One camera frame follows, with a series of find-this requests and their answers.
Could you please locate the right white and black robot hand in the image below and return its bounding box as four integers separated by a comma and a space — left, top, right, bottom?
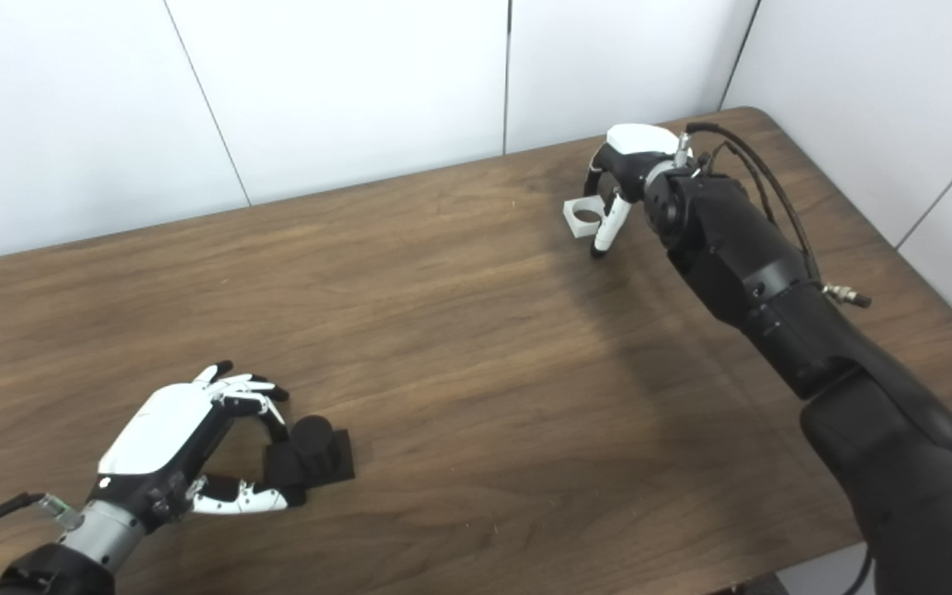
582, 124, 697, 259

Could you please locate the black peg with square base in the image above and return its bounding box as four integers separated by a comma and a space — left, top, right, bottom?
264, 415, 357, 498

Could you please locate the white square piece with hole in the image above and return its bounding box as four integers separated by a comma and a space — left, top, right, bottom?
562, 197, 611, 240

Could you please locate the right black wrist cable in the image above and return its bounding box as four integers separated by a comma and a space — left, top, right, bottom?
684, 121, 873, 309

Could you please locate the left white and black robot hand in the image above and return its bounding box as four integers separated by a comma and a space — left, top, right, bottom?
88, 360, 308, 531

